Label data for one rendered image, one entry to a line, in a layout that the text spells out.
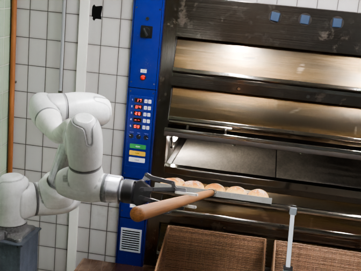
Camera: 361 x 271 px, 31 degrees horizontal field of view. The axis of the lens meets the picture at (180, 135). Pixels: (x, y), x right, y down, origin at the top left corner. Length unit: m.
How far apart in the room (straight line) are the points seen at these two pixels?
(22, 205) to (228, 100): 1.22
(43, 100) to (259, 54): 1.33
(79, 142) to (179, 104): 1.58
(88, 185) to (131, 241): 1.72
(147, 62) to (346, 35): 1.02
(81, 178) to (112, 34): 1.60
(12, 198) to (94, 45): 1.02
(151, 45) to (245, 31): 0.49
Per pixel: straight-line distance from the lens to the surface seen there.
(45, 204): 2.96
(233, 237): 3.59
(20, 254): 2.97
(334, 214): 3.18
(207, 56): 3.39
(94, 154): 1.95
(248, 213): 3.56
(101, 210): 3.70
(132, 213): 1.22
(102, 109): 2.54
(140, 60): 3.42
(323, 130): 3.42
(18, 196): 2.92
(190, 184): 3.03
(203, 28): 3.38
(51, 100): 2.48
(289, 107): 3.43
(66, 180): 2.02
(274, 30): 3.36
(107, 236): 3.75
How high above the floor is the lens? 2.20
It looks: 14 degrees down
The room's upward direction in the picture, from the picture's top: 5 degrees clockwise
